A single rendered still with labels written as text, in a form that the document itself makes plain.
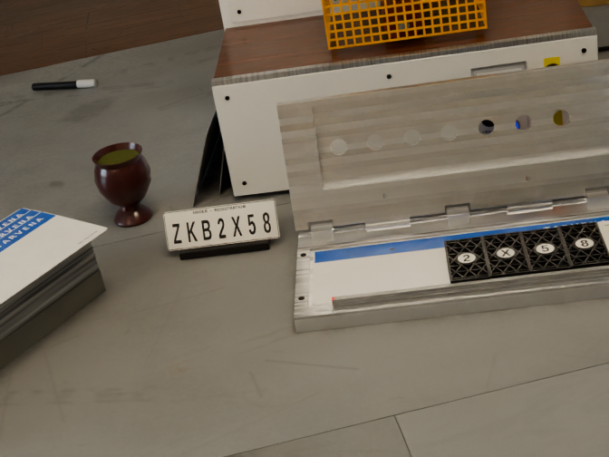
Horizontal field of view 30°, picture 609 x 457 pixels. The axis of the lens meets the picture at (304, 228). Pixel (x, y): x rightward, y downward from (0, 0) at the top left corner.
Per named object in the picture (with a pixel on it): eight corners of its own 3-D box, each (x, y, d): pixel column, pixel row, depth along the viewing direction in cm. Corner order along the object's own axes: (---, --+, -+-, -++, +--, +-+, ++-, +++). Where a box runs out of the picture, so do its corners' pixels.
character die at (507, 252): (491, 284, 139) (490, 276, 139) (482, 243, 148) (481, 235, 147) (531, 279, 139) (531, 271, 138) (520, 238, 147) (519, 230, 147)
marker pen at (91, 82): (32, 92, 228) (30, 83, 227) (35, 88, 229) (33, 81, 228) (95, 88, 224) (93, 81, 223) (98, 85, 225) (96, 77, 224)
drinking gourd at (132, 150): (96, 230, 172) (78, 166, 166) (121, 203, 178) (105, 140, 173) (146, 233, 169) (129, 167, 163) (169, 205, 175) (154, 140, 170)
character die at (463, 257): (451, 289, 140) (450, 281, 139) (444, 248, 148) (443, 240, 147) (491, 285, 139) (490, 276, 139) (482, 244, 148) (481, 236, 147)
